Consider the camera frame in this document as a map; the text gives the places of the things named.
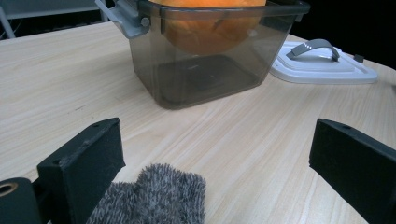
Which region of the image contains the grey fluffy cloth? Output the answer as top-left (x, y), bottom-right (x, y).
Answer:
top-left (86, 162), bottom-right (207, 224)

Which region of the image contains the grey transparent storage box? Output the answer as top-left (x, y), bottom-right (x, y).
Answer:
top-left (94, 0), bottom-right (312, 111)

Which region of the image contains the orange plush toy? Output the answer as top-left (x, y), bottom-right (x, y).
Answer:
top-left (148, 0), bottom-right (269, 57)

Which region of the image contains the white lid with grey handle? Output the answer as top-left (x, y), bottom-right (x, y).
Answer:
top-left (268, 38), bottom-right (379, 86)

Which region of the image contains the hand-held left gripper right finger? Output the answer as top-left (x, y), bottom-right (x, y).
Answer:
top-left (308, 118), bottom-right (396, 224)

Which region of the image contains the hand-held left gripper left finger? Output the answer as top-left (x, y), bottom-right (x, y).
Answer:
top-left (36, 117), bottom-right (126, 224)

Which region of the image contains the white metal stand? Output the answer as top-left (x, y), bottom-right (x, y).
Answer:
top-left (0, 0), bottom-right (109, 40)

